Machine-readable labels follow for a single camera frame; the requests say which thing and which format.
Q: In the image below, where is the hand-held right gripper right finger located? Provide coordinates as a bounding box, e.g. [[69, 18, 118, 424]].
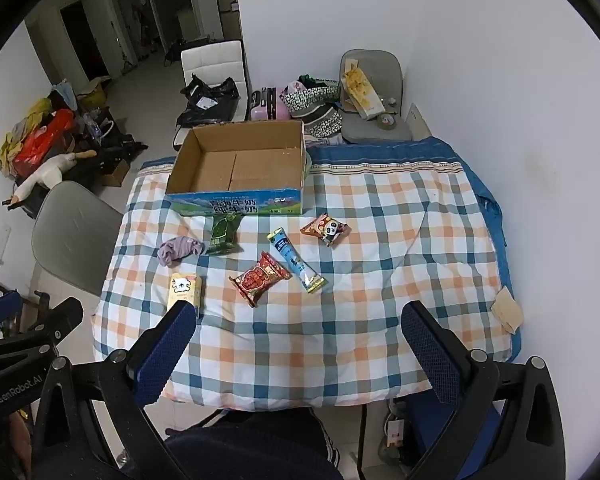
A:
[[400, 300, 567, 480]]

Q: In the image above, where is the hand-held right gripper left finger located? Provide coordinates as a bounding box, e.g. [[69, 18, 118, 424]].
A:
[[32, 300, 198, 480]]

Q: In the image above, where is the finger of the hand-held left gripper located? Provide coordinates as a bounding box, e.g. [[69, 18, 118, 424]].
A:
[[10, 297, 84, 356], [0, 290, 23, 331]]

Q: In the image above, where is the yellow snack packet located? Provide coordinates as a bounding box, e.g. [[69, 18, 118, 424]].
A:
[[167, 272, 203, 311]]

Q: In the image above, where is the purple sock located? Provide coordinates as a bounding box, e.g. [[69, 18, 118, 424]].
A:
[[157, 235, 206, 268]]

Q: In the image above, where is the red snack packet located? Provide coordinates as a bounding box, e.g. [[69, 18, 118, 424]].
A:
[[228, 251, 292, 308]]

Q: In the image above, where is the green snack packet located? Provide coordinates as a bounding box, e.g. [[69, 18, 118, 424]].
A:
[[203, 212, 243, 256]]

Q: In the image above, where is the blue stick packet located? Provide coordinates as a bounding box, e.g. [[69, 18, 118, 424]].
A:
[[266, 227, 327, 294]]

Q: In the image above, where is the panda print snack packet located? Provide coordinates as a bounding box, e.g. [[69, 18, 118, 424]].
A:
[[300, 212, 352, 247]]

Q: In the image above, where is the white power strip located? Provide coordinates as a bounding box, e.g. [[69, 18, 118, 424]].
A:
[[385, 417, 406, 451]]

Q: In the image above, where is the grey plastic chair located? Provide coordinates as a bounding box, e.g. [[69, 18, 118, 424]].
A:
[[31, 181, 126, 298]]

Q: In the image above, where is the beige paper napkin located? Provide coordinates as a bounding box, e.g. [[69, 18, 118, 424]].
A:
[[491, 287, 525, 335]]

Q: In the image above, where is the plaid blanket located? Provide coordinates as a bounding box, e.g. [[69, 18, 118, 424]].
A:
[[92, 160, 513, 408]]

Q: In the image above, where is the person's dark pants leg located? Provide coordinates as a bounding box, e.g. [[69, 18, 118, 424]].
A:
[[162, 407, 343, 480]]

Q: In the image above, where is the white goose plush toy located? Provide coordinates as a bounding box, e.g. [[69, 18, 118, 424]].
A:
[[1, 150, 98, 211]]

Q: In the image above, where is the small brown cardboard box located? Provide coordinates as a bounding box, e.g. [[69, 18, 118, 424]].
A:
[[102, 159, 131, 187]]

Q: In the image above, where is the red bag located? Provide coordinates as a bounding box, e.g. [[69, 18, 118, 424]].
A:
[[12, 109, 76, 176]]

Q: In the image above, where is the yellow cloth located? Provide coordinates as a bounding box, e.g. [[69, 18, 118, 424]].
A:
[[0, 99, 53, 171]]

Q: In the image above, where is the yellow cardboard box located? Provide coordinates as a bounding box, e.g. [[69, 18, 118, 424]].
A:
[[77, 76, 112, 106]]

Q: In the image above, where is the pink suitcase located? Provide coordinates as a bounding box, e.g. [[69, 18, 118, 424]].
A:
[[249, 87, 292, 122]]

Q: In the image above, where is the black plastic bag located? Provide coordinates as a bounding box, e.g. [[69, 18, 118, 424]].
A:
[[175, 74, 241, 131]]

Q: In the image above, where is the long yellow print box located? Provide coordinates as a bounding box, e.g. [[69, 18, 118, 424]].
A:
[[341, 57, 386, 121]]

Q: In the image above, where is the patterned tote bag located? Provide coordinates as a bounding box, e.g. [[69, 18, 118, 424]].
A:
[[279, 75, 343, 138]]

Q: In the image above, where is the grey cushioned chair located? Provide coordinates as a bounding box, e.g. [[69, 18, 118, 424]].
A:
[[337, 49, 413, 143]]

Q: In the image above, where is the white padded chair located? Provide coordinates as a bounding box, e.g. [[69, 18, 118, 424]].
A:
[[180, 40, 246, 123]]

